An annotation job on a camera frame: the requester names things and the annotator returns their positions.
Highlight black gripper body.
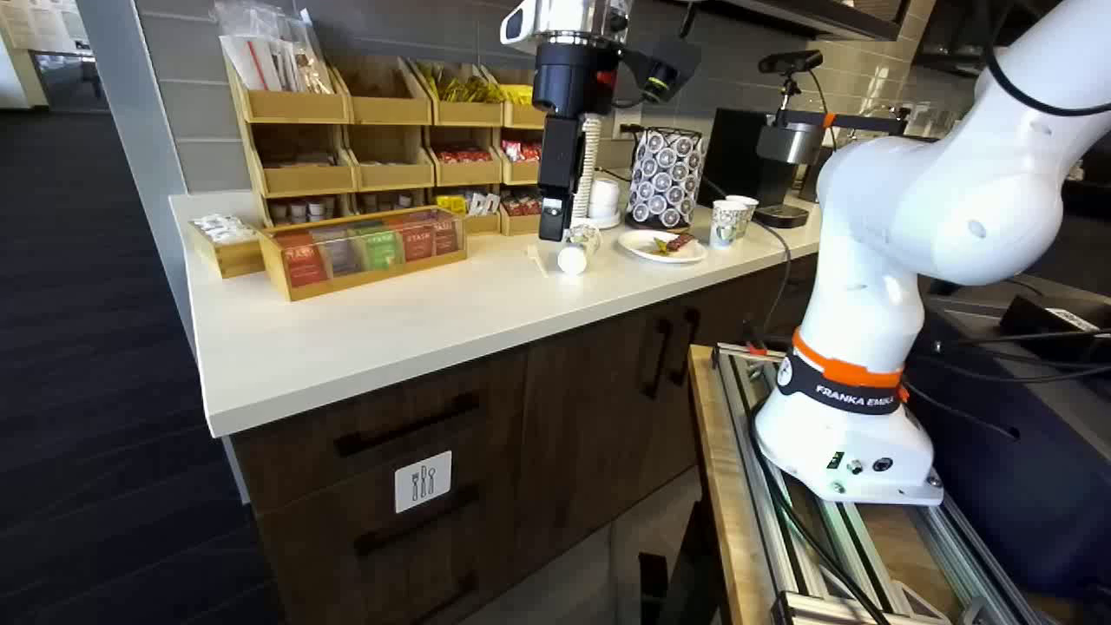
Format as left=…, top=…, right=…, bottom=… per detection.
left=531, top=39, right=626, bottom=122

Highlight clear acrylic lid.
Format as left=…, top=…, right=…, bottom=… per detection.
left=267, top=210, right=469, bottom=290

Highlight wooden tea box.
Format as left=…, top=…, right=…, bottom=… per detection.
left=255, top=205, right=471, bottom=306

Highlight red snack packets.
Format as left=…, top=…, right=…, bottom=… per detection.
left=431, top=144, right=498, bottom=166
left=498, top=136, right=545, bottom=166

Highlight donut print box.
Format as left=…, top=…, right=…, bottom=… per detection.
left=626, top=124, right=707, bottom=234

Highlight yellow green packets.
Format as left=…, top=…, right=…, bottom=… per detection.
left=413, top=62, right=503, bottom=107

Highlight brown tea packets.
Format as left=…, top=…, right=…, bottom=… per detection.
left=427, top=213, right=465, bottom=258

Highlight red tea packets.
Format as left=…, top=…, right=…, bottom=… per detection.
left=391, top=218, right=437, bottom=265
left=273, top=234, right=334, bottom=292

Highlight black coffee machine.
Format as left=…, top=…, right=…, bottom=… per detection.
left=702, top=106, right=833, bottom=234

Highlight wooden tiered organizer shelf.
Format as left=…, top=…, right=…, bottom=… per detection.
left=221, top=56, right=547, bottom=236

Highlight white paper cup green logo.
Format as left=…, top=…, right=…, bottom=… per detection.
left=725, top=191, right=762, bottom=236
left=707, top=198, right=746, bottom=254

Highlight green tea packets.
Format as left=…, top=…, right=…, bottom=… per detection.
left=349, top=221, right=406, bottom=276

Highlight gray tea packets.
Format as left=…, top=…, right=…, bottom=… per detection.
left=312, top=225, right=365, bottom=283

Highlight dark wooden cabinet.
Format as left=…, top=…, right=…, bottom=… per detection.
left=221, top=258, right=814, bottom=625

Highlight clear plastic bag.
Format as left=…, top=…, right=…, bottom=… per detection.
left=211, top=0, right=339, bottom=101

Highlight small wooden box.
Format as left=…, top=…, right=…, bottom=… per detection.
left=188, top=213, right=267, bottom=283

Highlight white sugar packets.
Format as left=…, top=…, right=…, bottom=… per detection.
left=191, top=213, right=260, bottom=248

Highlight white label plate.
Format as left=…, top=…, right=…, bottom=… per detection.
left=391, top=449, right=457, bottom=517

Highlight wooden aluminium robot stand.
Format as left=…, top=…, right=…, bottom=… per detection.
left=687, top=341, right=1053, bottom=625

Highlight dark blue box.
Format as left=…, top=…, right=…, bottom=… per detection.
left=905, top=276, right=1111, bottom=609

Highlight black door handle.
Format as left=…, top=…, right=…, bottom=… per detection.
left=638, top=317, right=675, bottom=402
left=667, top=306, right=706, bottom=393

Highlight black power cable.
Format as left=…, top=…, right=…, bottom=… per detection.
left=697, top=176, right=803, bottom=349

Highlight black drawer handle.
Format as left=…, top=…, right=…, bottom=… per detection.
left=349, top=482, right=478, bottom=558
left=334, top=393, right=486, bottom=461

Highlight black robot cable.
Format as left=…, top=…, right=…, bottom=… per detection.
left=984, top=50, right=1111, bottom=122

